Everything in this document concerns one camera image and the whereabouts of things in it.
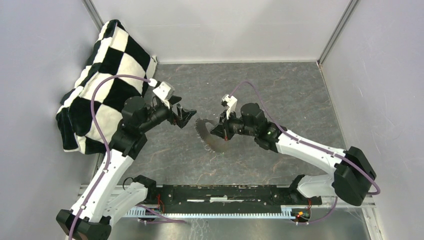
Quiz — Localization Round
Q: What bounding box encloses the black white checkered blanket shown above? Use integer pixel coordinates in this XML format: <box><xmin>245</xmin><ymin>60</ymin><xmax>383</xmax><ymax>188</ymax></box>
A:
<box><xmin>55</xmin><ymin>19</ymin><xmax>158</xmax><ymax>155</ymax></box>

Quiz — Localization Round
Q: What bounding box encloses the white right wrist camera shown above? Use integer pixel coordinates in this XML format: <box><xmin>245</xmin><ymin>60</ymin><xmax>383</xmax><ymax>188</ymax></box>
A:
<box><xmin>221</xmin><ymin>94</ymin><xmax>238</xmax><ymax>120</ymax></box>

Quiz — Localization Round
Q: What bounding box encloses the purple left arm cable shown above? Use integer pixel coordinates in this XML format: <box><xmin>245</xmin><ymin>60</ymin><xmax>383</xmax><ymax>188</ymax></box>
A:
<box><xmin>67</xmin><ymin>74</ymin><xmax>188</xmax><ymax>240</ymax></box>

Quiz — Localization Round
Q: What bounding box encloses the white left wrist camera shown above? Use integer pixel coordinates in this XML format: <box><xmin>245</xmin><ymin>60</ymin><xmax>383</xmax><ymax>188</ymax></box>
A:
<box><xmin>153</xmin><ymin>81</ymin><xmax>175</xmax><ymax>109</ymax></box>

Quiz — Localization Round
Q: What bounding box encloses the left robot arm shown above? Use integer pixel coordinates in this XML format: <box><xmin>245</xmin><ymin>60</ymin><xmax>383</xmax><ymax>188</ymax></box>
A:
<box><xmin>56</xmin><ymin>95</ymin><xmax>197</xmax><ymax>240</ymax></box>

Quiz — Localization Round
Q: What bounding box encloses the white slotted cable duct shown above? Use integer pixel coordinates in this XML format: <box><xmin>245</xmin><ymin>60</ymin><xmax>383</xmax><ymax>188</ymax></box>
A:
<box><xmin>123</xmin><ymin>206</ymin><xmax>295</xmax><ymax>220</ymax></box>

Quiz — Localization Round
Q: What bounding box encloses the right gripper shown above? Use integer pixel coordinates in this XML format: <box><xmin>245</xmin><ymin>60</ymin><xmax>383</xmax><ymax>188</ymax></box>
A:
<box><xmin>210</xmin><ymin>108</ymin><xmax>257</xmax><ymax>141</ymax></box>

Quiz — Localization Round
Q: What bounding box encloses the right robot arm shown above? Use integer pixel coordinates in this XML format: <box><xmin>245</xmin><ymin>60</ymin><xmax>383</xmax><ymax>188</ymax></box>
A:
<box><xmin>210</xmin><ymin>103</ymin><xmax>377</xmax><ymax>206</ymax></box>

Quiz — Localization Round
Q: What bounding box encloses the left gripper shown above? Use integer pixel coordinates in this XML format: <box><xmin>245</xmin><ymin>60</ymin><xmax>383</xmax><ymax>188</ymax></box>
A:
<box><xmin>139</xmin><ymin>95</ymin><xmax>197</xmax><ymax>133</ymax></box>

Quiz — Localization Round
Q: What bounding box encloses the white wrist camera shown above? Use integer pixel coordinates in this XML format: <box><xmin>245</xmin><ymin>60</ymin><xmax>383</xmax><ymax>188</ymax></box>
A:
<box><xmin>221</xmin><ymin>94</ymin><xmax>238</xmax><ymax>120</ymax></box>
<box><xmin>153</xmin><ymin>81</ymin><xmax>175</xmax><ymax>109</ymax></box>

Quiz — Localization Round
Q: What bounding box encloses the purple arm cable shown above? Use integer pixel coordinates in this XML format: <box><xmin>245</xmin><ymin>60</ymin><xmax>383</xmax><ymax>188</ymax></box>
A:
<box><xmin>228</xmin><ymin>80</ymin><xmax>382</xmax><ymax>226</ymax></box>
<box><xmin>67</xmin><ymin>74</ymin><xmax>188</xmax><ymax>240</ymax></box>

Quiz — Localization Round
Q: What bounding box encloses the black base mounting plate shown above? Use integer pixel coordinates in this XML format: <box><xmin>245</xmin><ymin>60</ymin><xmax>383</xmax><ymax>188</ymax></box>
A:
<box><xmin>141</xmin><ymin>185</ymin><xmax>322</xmax><ymax>214</ymax></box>

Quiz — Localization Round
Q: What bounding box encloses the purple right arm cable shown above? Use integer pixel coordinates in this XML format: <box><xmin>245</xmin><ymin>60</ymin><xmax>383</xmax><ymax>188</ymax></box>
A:
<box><xmin>228</xmin><ymin>80</ymin><xmax>382</xmax><ymax>226</ymax></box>

